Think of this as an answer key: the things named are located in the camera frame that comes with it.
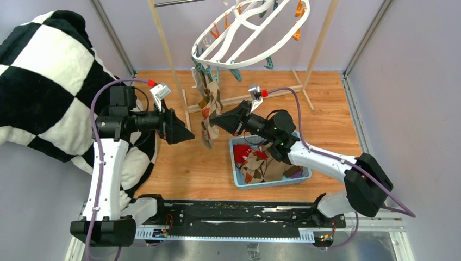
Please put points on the wooden drying rack frame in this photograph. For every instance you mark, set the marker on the wooden drying rack frame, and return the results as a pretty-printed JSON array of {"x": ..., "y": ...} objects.
[{"x": 317, "y": 54}]

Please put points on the white round clip hanger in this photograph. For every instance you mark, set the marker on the white round clip hanger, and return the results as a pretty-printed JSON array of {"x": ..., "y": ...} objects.
[{"x": 249, "y": 33}]

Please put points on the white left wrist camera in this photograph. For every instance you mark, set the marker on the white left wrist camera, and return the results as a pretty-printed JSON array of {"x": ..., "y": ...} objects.
[{"x": 159, "y": 91}]

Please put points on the purple orange striped sock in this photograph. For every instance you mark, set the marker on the purple orange striped sock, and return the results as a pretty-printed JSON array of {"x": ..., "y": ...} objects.
[{"x": 297, "y": 175}]

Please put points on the white sock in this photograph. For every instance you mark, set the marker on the white sock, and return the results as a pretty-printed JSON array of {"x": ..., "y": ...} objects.
[{"x": 199, "y": 82}]

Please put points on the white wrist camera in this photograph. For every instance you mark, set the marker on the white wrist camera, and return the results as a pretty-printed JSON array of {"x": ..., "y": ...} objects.
[
  {"x": 257, "y": 95},
  {"x": 159, "y": 91}
]

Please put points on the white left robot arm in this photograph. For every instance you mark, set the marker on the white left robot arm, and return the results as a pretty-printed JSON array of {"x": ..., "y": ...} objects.
[{"x": 104, "y": 223}]

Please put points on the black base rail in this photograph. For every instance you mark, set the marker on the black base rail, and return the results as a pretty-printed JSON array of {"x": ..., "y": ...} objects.
[{"x": 235, "y": 220}]

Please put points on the argyle brown sock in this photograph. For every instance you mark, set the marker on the argyle brown sock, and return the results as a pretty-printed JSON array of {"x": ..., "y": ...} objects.
[
  {"x": 258, "y": 168},
  {"x": 211, "y": 106}
]

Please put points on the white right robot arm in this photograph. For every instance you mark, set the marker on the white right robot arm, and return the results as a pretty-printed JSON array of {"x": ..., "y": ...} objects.
[{"x": 366, "y": 184}]

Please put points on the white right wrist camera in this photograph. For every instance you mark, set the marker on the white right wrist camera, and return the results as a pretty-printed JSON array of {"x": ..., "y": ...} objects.
[{"x": 257, "y": 95}]

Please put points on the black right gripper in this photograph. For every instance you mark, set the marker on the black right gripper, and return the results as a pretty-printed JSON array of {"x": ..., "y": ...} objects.
[{"x": 235, "y": 121}]

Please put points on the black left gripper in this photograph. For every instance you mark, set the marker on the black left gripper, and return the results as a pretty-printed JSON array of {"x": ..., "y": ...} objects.
[{"x": 171, "y": 128}]

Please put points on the black white checkered blanket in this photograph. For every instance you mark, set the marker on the black white checkered blanket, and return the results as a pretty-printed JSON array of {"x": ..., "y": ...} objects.
[{"x": 52, "y": 85}]

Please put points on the red sock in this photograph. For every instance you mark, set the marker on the red sock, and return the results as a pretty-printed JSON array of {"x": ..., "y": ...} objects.
[{"x": 241, "y": 153}]

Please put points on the light blue plastic basket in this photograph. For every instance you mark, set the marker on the light blue plastic basket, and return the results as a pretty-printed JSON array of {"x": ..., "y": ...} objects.
[{"x": 257, "y": 144}]

